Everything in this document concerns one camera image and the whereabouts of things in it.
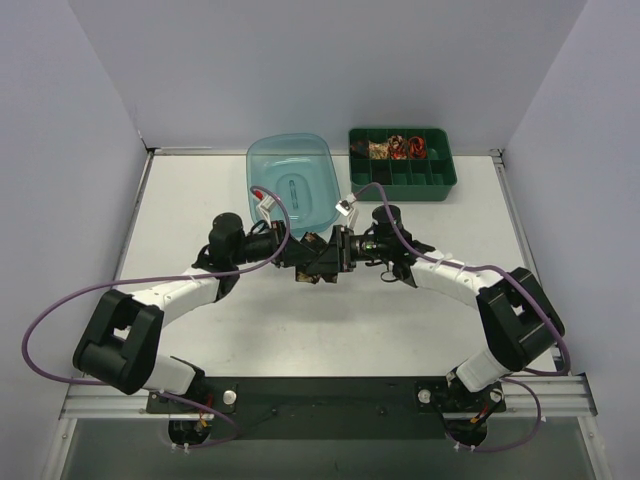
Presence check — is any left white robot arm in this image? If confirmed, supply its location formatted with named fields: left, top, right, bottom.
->
left=72, top=213, right=326, bottom=395

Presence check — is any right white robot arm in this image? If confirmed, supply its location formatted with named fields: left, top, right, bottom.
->
left=308, top=205, right=565, bottom=393

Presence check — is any dark rolled tie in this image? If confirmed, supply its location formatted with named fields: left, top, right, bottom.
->
left=350, top=140, right=369, bottom=158

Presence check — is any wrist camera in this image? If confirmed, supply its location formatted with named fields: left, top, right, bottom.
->
left=335, top=193, right=359, bottom=230
left=251, top=188, right=278, bottom=225

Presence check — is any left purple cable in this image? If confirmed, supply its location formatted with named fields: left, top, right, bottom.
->
left=20, top=187, right=289, bottom=450

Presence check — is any aluminium rail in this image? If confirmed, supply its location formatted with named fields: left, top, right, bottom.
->
left=60, top=375, right=598, bottom=420

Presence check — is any black gold patterned tie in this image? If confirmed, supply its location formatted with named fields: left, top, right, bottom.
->
left=294, top=232, right=341, bottom=286

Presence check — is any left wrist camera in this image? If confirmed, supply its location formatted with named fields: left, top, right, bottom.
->
left=251, top=188, right=278, bottom=225

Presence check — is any orange black rolled tie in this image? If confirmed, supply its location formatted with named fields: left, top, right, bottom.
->
left=407, top=135, right=428, bottom=160

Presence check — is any red black patterned rolled tie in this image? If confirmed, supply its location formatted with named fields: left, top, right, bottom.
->
left=388, top=134, right=408, bottom=160

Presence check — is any green compartment organizer box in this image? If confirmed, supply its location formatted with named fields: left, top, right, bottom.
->
left=348, top=127, right=457, bottom=202

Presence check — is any beige patterned rolled tie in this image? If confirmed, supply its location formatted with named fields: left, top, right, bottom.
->
left=368, top=141, right=390, bottom=160

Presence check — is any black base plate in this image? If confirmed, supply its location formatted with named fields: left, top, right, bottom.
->
left=146, top=376, right=506, bottom=445

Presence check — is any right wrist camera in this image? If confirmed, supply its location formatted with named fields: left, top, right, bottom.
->
left=335, top=193, right=359, bottom=230

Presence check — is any teal plastic tub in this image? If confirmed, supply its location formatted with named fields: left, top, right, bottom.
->
left=246, top=133, right=341, bottom=237

